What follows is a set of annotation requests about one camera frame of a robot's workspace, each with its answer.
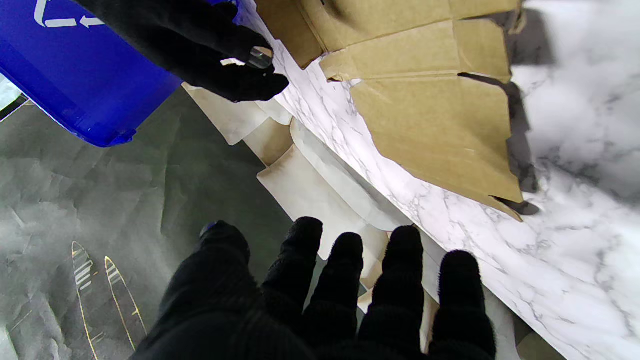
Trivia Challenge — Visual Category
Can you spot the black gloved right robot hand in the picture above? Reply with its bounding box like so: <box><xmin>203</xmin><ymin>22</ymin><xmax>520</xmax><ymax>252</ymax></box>
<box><xmin>75</xmin><ymin>0</ymin><xmax>290</xmax><ymax>103</ymax></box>

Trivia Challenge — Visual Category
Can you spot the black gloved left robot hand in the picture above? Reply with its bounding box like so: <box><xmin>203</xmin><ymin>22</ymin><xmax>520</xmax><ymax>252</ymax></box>
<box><xmin>131</xmin><ymin>216</ymin><xmax>497</xmax><ymax>360</ymax></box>

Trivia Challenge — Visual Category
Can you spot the brown cardboard box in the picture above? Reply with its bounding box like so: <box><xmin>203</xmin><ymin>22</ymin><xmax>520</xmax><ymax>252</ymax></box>
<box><xmin>255</xmin><ymin>0</ymin><xmax>526</xmax><ymax>222</ymax></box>

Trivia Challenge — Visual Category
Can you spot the blue plastic recycling bin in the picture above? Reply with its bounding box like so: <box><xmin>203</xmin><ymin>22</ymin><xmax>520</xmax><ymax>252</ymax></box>
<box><xmin>0</xmin><ymin>0</ymin><xmax>241</xmax><ymax>148</ymax></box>

